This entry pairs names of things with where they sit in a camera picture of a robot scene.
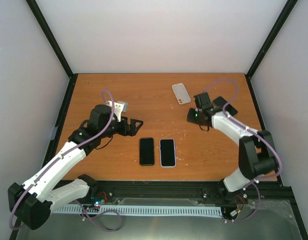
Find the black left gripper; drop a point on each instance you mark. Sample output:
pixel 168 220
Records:
pixel 132 131

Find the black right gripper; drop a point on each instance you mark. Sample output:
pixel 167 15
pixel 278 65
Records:
pixel 190 118

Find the black phone case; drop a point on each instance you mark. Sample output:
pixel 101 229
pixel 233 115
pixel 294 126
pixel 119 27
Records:
pixel 141 151

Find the silver phone black screen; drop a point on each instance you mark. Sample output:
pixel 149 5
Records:
pixel 147 151

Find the teal phone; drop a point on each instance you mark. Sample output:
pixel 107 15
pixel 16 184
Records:
pixel 220 102

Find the cream phone case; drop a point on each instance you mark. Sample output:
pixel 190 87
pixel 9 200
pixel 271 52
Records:
pixel 181 93

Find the light blue phone case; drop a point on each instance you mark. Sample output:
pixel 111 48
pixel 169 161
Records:
pixel 160 152

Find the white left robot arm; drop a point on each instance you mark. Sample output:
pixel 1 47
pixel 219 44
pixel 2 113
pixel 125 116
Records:
pixel 78 146

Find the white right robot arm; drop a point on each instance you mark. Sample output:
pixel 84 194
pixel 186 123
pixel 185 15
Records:
pixel 257 157

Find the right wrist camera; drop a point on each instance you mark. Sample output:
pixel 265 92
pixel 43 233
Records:
pixel 203 102

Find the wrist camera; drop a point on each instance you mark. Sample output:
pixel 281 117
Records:
pixel 120 107
pixel 203 102

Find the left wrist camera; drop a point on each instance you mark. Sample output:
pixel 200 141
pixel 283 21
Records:
pixel 120 107

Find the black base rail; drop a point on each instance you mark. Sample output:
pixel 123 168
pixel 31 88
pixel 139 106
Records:
pixel 159 191

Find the light blue cable duct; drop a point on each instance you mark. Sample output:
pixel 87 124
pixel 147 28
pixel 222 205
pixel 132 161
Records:
pixel 143 210

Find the black frame post right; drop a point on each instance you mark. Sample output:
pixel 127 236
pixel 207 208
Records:
pixel 273 33

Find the black frame post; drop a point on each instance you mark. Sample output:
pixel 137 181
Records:
pixel 273 33
pixel 41 20

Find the black frame post left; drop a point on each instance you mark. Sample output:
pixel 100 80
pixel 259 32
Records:
pixel 41 20

